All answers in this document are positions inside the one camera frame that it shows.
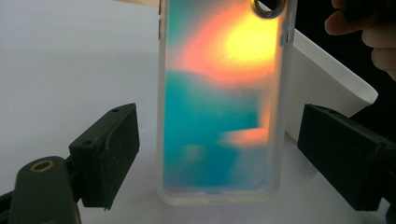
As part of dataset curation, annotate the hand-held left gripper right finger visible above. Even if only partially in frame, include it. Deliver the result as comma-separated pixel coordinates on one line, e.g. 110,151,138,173
297,104,396,212

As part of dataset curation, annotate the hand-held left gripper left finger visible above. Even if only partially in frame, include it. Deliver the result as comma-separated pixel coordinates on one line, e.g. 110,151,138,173
68,103,140,210

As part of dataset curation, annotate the long white plastic holder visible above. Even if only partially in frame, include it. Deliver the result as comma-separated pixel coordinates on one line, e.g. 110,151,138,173
284,29,378,143

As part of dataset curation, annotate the iridescent translucent phone case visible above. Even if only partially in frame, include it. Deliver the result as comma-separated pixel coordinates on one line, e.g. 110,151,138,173
156,0,298,206

